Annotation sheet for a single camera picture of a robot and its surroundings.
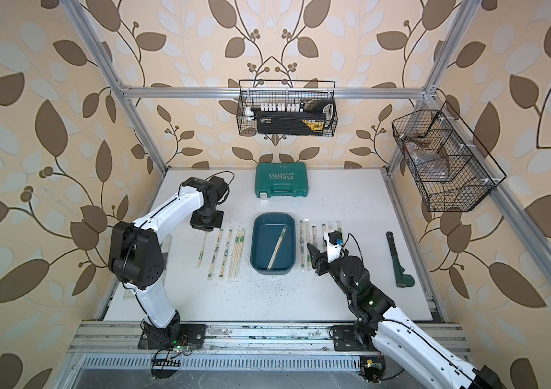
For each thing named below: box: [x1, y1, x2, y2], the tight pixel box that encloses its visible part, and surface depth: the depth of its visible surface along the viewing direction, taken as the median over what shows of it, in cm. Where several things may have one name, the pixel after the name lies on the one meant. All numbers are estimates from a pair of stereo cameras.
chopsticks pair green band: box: [218, 228, 234, 279], surface depth 95 cm
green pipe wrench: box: [386, 230, 415, 288], surface depth 88 cm
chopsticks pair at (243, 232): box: [234, 227, 247, 281], surface depth 94 cm
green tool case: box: [254, 162, 309, 199], surface depth 114 cm
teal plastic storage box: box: [249, 212, 296, 275], surface depth 96 cm
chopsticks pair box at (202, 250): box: [196, 230, 209, 269], surface depth 83 cm
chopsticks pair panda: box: [298, 219, 307, 271], surface depth 98 cm
